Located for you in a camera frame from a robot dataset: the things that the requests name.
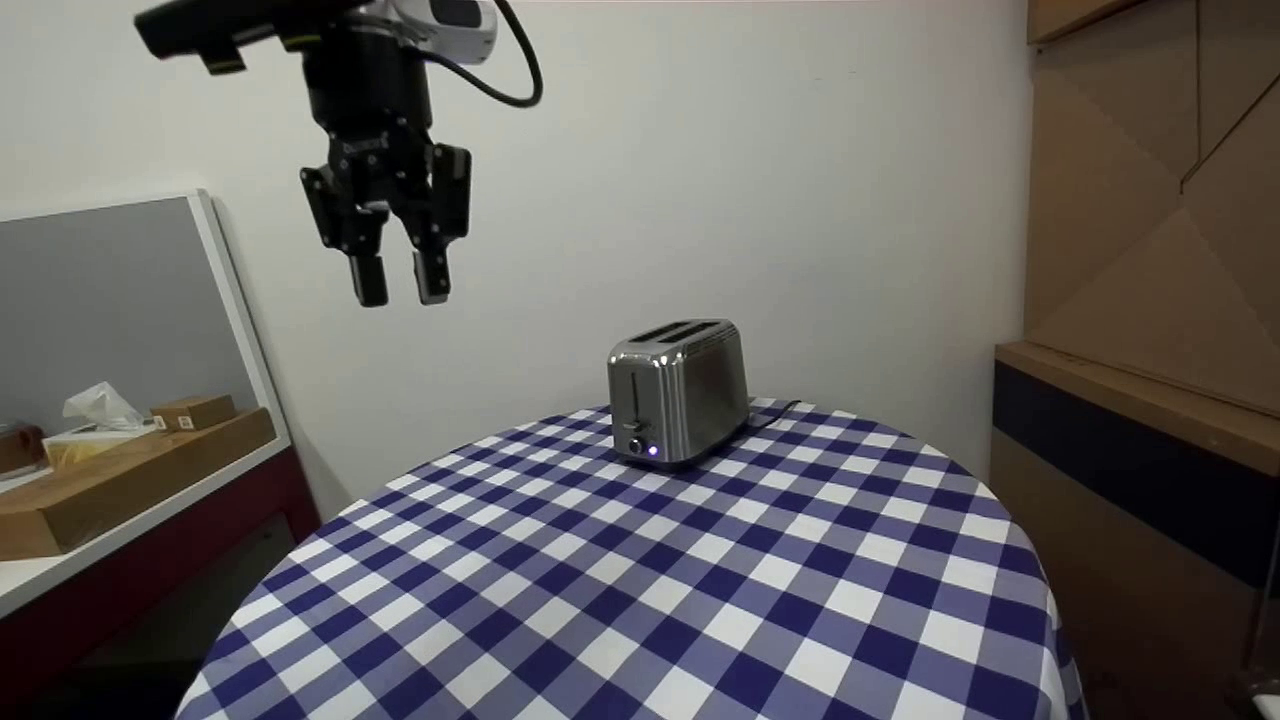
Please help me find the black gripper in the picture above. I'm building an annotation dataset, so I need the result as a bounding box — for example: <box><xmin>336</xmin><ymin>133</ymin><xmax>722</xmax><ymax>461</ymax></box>
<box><xmin>295</xmin><ymin>29</ymin><xmax>475</xmax><ymax>311</ymax></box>

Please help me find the silver two-slot toaster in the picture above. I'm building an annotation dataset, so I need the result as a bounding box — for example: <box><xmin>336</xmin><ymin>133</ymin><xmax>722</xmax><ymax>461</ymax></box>
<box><xmin>604</xmin><ymin>315</ymin><xmax>752</xmax><ymax>472</ymax></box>

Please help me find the small cardboard box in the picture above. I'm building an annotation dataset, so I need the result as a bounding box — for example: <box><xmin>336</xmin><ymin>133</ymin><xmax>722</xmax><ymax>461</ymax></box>
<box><xmin>150</xmin><ymin>393</ymin><xmax>245</xmax><ymax>437</ymax></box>

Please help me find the crumpled white tissue pack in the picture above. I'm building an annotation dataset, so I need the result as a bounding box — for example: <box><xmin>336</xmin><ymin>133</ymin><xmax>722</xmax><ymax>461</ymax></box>
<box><xmin>57</xmin><ymin>381</ymin><xmax>166</xmax><ymax>440</ymax></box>

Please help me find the open cardboard box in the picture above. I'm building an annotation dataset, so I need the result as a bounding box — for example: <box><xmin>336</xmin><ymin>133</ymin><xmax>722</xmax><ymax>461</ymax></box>
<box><xmin>0</xmin><ymin>404</ymin><xmax>279</xmax><ymax>561</ymax></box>

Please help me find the red shelf cabinet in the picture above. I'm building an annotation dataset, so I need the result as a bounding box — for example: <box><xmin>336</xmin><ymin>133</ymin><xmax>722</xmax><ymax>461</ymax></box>
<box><xmin>0</xmin><ymin>437</ymin><xmax>325</xmax><ymax>716</ymax></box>

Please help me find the blue white checkered tablecloth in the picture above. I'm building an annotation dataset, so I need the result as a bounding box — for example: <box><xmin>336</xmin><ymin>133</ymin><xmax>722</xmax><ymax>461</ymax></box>
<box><xmin>174</xmin><ymin>393</ymin><xmax>1091</xmax><ymax>720</ymax></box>

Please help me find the large cardboard box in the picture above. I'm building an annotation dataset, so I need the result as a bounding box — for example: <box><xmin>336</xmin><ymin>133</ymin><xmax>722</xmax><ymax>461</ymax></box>
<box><xmin>1026</xmin><ymin>0</ymin><xmax>1280</xmax><ymax>420</ymax></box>

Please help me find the brown cabinet with dark band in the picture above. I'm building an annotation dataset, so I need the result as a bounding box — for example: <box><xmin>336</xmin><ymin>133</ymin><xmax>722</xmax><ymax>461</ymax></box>
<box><xmin>989</xmin><ymin>338</ymin><xmax>1280</xmax><ymax>720</ymax></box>

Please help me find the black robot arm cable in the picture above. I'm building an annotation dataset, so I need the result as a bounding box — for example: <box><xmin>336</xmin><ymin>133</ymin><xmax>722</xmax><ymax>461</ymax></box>
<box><xmin>426</xmin><ymin>0</ymin><xmax>547</xmax><ymax>114</ymax></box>

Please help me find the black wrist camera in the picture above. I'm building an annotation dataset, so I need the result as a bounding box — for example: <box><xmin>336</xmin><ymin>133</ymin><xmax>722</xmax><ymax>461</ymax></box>
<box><xmin>132</xmin><ymin>0</ymin><xmax>367</xmax><ymax>82</ymax></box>

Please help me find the gray panel white frame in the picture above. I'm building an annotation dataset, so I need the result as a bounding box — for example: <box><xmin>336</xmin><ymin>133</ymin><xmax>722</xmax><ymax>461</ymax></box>
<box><xmin>0</xmin><ymin>188</ymin><xmax>327</xmax><ymax>513</ymax></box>

